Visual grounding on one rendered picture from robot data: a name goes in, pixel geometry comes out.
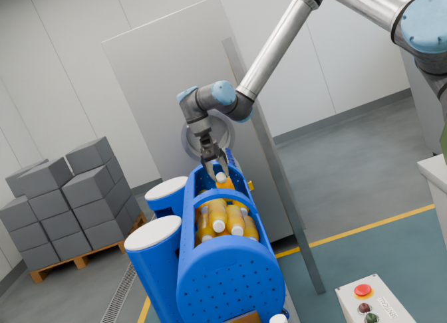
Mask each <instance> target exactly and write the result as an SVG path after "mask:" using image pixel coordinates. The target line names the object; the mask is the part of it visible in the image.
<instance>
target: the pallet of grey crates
mask: <svg viewBox="0 0 447 323"><path fill-rule="evenodd" d="M65 157H66V159H67V161H68V163H69V165H70V167H71V169H72V170H73V171H72V172H71V171H70V169H69V167H68V165H67V163H66V161H65V159H64V157H60V158H57V159H55V160H52V161H49V160H48V159H45V160H42V161H38V162H37V163H34V164H31V165H28V166H26V167H23V168H21V169H19V170H18V171H16V172H15V173H12V174H11V175H10V176H8V177H6V178H5V181H6V182H7V184H8V186H9V187H10V189H11V191H12V193H13V195H14V196H15V198H16V199H14V200H12V201H11V202H10V203H8V204H7V205H6V206H4V207H3V208H2V209H0V219H1V221H2V222H3V224H4V226H5V228H6V230H7V232H9V236H10V237H11V239H12V241H13V242H14V244H15V246H16V248H17V250H18V251H19V252H20V254H21V256H22V258H23V260H24V261H25V263H26V265H27V267H28V268H29V270H30V275H31V277H32V279H33V280H34V282H35V284H37V283H39V282H43V281H44V280H45V279H46V277H47V276H48V275H49V273H50V272H51V271H52V270H53V269H54V267H55V266H57V265H61V264H63V263H67V262H69V261H72V260H73V261H74V262H75V264H76V266H77V268H78V269H81V268H83V267H86V266H87V264H88V263H89V262H90V260H91V259H92V258H93V256H94V254H95V253H96V252H98V251H101V250H104V249H107V248H110V247H113V246H115V245H118V246H119V248H120V250H121V252H122V254H124V253H126V251H125V246H124V243H125V241H126V239H127V238H128V237H129V236H130V235H131V234H132V233H133V232H135V230H137V229H139V228H140V227H141V226H143V225H145V223H146V222H147V220H146V218H145V215H144V213H143V211H141V209H140V207H139V205H138V202H137V200H136V198H135V196H134V194H133V193H132V191H131V188H130V186H129V184H128V182H127V180H126V178H125V176H124V173H123V171H122V169H121V166H120V164H119V162H118V160H117V158H116V156H115V155H114V152H113V151H112V148H111V147H110V144H109V142H108V140H107V138H106V136H104V137H101V138H99V139H96V140H93V141H91V142H88V143H86V144H83V145H81V146H78V147H77V148H75V149H74V150H72V151H71V152H69V153H68V154H66V155H65Z"/></svg>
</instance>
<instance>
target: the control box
mask: <svg viewBox="0 0 447 323"><path fill-rule="evenodd" d="M360 284H368V285H370V286H371V292H370V293H369V294H367V295H366V296H358V295H356V294H355V292H354V289H355V287H356V286H358V285H360ZM335 292H336V294H337V296H338V298H339V302H340V305H341V308H342V310H343V313H344V315H345V319H346V321H347V323H368V322H367V321H366V320H365V316H366V315H367V314H368V313H373V314H375V315H376V317H377V321H376V322H373V323H416V322H415V320H414V319H413V318H412V316H411V315H410V314H409V313H408V312H407V311H406V309H405V308H404V307H403V305H402V304H401V303H400V302H399V301H398V299H397V298H396V297H395V296H394V294H393V293H392V292H391V291H390V290H389V289H388V287H387V286H386V284H385V283H384V282H383V281H382V280H381V279H380V277H379V276H378V275H377V274H373V275H370V276H368V277H366V278H362V279H360V280H358V281H355V282H352V283H350V284H347V285H344V286H342V287H339V288H336V289H335ZM382 298H383V299H384V301H385V303H386V304H382V303H384V301H383V299H382ZM381 301H382V302H381ZM364 302H365V303H367V304H368V305H369V306H370V310H369V311H367V312H361V311H360V310H359V305H360V304H361V303H364ZM387 304H388V305H387ZM383 305H384V306H387V307H384V306H383ZM387 309H388V310H387ZM389 310H390V311H391V310H392V311H391V312H390V311H389ZM388 311H389V312H388ZM392 312H393V313H392ZM389 313H391V314H389ZM392 314H394V315H396V316H394V315H393V316H392Z"/></svg>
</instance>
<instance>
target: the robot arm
mask: <svg viewBox="0 0 447 323"><path fill-rule="evenodd" d="M336 1H338V2H340V3H341V4H343V5H344V6H346V7H348V8H350V9H351V10H353V11H354V12H356V13H358V14H360V15H361V16H363V17H364V18H366V19H368V20H370V21H371V22H373V23H374V24H376V25H378V26H380V27H381V28H383V29H384V30H386V31H388V32H389V33H390V39H391V41H392V42H393V43H394V44H395V45H397V46H398V47H400V48H402V49H404V50H405V51H406V52H408V53H410V54H411V55H412V57H413V60H414V63H415V65H416V67H417V68H418V69H419V71H420V72H421V73H422V75H423V77H424V78H425V80H426V81H427V83H428V84H429V86H430V87H431V89H432V91H433V92H434V93H435V95H436V97H437V98H438V100H439V101H440V103H441V105H442V113H443V117H444V123H446V119H447V0H336ZM322 2H323V0H292V2H291V4H290V5H289V7H288V8H287V10H286V12H285V13H284V15H283V16H282V18H281V20H280V21H279V22H278V24H277V26H276V28H275V29H274V30H273V32H272V34H271V35H270V37H269V38H268V40H267V42H266V43H265V45H264V46H263V48H262V50H261V51H260V53H259V54H258V56H257V58H256V59H255V60H254V62H253V64H252V65H251V67H250V69H249V70H248V72H247V73H246V75H245V76H244V78H243V80H242V81H241V83H240V84H239V86H238V87H237V88H236V90H234V88H233V86H232V85H231V84H230V83H229V82H228V81H225V80H222V81H217V82H215V83H213V84H210V85H207V86H204V87H201V88H198V87H197V86H194V87H192V88H190V89H188V90H185V91H183V92H181V93H179V94H178V95H177V99H178V104H179V105H180V108H181V109H182V112H183V115H184V117H185V119H186V122H187V124H188V126H187V128H189V129H190V131H191V134H194V135H195V137H199V136H200V137H201V139H200V149H201V152H200V153H201V154H202V156H200V157H201V161H202V165H203V167H204V169H205V170H206V171H207V173H208V174H209V176H210V177H211V178H212V179H213V180H214V181H215V182H217V179H216V176H215V175H214V171H213V164H212V162H210V161H211V160H214V159H216V158H218V156H219V159H218V163H219V164H220V165H221V166H222V169H223V170H224V171H225V176H226V177H227V178H228V175H229V170H228V166H227V158H226V154H225V152H224V151H223V150H222V148H219V145H218V143H217V141H216V139H215V140H212V138H211V136H210V134H209V132H211V131H212V129H211V127H212V122H211V120H210V117H209V115H208V112H207V111H208V110H212V109H216V110H217V111H219V112H221V113H222V114H224V115H226V116H227V117H229V118H230V119H231V120H233V121H235V122H237V123H244V122H246V121H248V120H249V119H250V118H251V116H252V114H253V107H252V106H253V104H254V102H255V99H256V98H257V97H258V95H259V93H260V92H261V90H262V89H263V87H264V86H265V84H266V82H267V81H268V79H269V77H270V76H271V75H272V73H273V71H274V70H275V68H276V67H277V65H278V64H279V62H280V60H281V59H282V57H283V55H284V54H285V53H286V51H287V49H288V48H289V46H290V45H291V43H292V42H293V40H294V38H295V37H296V35H297V33H298V32H299V31H300V29H301V27H302V26H303V24H304V23H305V21H306V20H307V18H308V16H309V15H310V13H311V12H312V11H314V10H317V9H318V8H319V7H320V5H321V3H322Z"/></svg>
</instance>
